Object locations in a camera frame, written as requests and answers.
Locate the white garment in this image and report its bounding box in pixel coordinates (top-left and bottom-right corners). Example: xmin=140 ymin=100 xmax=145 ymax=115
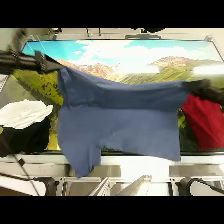
xmin=0 ymin=99 xmax=54 ymax=130

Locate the black cable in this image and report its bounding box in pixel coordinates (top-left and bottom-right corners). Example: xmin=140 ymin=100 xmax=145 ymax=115
xmin=0 ymin=132 xmax=42 ymax=197

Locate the blue shirt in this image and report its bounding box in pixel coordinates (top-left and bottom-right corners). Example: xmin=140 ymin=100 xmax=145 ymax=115
xmin=57 ymin=66 xmax=190 ymax=179

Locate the red garment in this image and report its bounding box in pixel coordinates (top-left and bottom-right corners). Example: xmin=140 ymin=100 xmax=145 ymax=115
xmin=180 ymin=93 xmax=224 ymax=152

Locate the silver frame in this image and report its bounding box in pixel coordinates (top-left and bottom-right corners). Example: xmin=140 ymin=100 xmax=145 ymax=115
xmin=0 ymin=152 xmax=224 ymax=197

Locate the black garment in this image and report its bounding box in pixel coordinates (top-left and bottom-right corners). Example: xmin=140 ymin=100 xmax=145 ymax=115
xmin=0 ymin=115 xmax=52 ymax=158

